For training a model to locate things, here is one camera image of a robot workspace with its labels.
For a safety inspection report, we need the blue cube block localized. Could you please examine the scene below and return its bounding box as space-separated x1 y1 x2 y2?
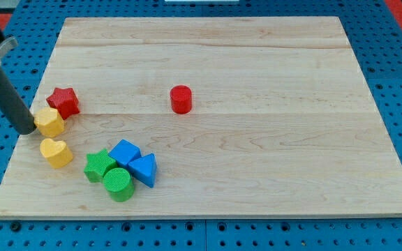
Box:
108 139 142 169

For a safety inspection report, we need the yellow heart block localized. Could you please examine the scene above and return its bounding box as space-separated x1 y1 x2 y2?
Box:
40 138 73 169

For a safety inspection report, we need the light wooden board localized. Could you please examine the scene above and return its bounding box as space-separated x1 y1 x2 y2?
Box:
0 16 402 220

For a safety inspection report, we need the red cylinder block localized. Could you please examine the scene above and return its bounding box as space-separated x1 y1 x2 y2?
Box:
170 85 193 114

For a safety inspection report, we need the blue triangle block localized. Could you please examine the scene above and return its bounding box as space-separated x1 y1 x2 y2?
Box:
128 153 157 188

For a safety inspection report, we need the green cylinder block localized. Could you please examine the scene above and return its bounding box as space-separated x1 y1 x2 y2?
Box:
103 167 135 202

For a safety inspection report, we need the green star block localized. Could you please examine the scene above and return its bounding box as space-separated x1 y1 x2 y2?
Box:
84 149 118 183

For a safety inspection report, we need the red star block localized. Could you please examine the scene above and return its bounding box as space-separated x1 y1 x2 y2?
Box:
46 88 80 120

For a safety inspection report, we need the yellow hexagon block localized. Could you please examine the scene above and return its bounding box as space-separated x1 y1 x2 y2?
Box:
34 107 65 138

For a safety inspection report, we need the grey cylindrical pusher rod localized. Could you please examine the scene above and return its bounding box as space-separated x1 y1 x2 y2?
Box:
0 68 36 135

